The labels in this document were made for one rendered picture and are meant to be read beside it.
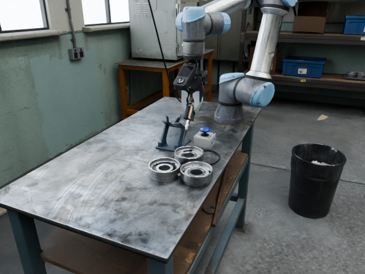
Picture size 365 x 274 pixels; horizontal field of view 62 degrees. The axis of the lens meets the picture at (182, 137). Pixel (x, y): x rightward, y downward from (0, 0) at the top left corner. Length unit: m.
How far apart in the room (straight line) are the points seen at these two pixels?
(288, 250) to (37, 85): 2.15
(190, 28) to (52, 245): 0.88
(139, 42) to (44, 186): 2.56
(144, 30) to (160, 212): 2.69
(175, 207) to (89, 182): 0.31
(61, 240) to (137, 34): 2.57
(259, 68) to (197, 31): 0.42
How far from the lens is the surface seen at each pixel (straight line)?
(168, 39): 3.24
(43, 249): 1.21
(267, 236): 2.06
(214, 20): 1.11
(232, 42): 4.78
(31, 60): 2.63
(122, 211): 0.88
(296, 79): 4.35
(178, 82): 1.02
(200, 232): 1.18
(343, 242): 2.18
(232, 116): 1.47
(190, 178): 0.94
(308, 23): 4.32
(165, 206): 0.88
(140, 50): 3.42
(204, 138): 1.19
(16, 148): 2.61
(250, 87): 1.36
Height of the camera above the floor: 1.32
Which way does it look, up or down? 23 degrees down
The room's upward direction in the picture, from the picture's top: straight up
